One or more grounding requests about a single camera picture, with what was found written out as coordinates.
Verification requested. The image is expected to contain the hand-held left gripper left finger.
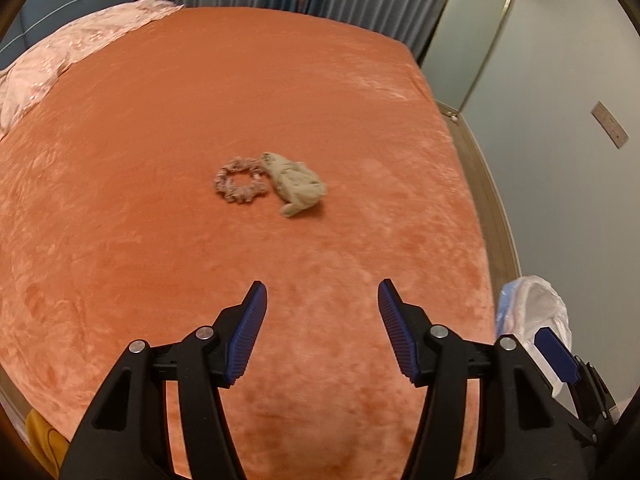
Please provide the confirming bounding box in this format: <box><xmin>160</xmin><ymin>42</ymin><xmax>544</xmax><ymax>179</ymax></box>
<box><xmin>59</xmin><ymin>281</ymin><xmax>268</xmax><ymax>480</ymax></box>

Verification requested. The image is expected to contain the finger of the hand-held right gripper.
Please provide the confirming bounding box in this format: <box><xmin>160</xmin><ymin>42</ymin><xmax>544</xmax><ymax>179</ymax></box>
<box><xmin>533</xmin><ymin>326</ymin><xmax>621</xmax><ymax>447</ymax></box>

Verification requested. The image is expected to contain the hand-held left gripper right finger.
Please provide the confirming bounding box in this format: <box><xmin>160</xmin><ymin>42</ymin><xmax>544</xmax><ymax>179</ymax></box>
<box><xmin>377</xmin><ymin>279</ymin><xmax>583</xmax><ymax>480</ymax></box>

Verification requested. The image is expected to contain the white plastic bag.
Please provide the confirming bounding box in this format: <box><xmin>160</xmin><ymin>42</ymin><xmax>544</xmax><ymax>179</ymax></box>
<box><xmin>494</xmin><ymin>275</ymin><xmax>572</xmax><ymax>398</ymax></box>

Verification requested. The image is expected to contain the pink scrunchie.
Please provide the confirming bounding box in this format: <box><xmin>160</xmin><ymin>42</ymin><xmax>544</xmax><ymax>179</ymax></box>
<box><xmin>214</xmin><ymin>156</ymin><xmax>271</xmax><ymax>206</ymax></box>

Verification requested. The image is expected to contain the beige sock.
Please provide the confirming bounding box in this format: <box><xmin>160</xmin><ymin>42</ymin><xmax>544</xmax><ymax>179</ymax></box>
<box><xmin>260</xmin><ymin>151</ymin><xmax>328</xmax><ymax>220</ymax></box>

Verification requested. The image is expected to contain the blue plastic bag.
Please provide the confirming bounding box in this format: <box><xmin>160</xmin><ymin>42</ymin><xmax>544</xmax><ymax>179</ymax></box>
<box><xmin>497</xmin><ymin>282</ymin><xmax>516</xmax><ymax>333</ymax></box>

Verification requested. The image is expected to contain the yellow cloth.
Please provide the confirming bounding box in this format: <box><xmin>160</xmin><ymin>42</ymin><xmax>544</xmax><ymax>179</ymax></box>
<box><xmin>25</xmin><ymin>407</ymin><xmax>71</xmax><ymax>478</ymax></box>

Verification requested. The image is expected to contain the orange plush blanket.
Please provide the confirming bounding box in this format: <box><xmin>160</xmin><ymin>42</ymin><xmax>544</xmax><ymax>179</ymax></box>
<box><xmin>0</xmin><ymin>6</ymin><xmax>497</xmax><ymax>480</ymax></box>

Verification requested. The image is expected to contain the gold-trimmed wardrobe door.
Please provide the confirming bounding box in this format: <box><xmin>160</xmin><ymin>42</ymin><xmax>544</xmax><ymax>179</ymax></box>
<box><xmin>420</xmin><ymin>0</ymin><xmax>514</xmax><ymax>117</ymax></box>

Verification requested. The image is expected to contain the beige wall socket plate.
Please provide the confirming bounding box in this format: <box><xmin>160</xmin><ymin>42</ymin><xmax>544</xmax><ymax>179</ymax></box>
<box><xmin>591</xmin><ymin>101</ymin><xmax>630</xmax><ymax>149</ymax></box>

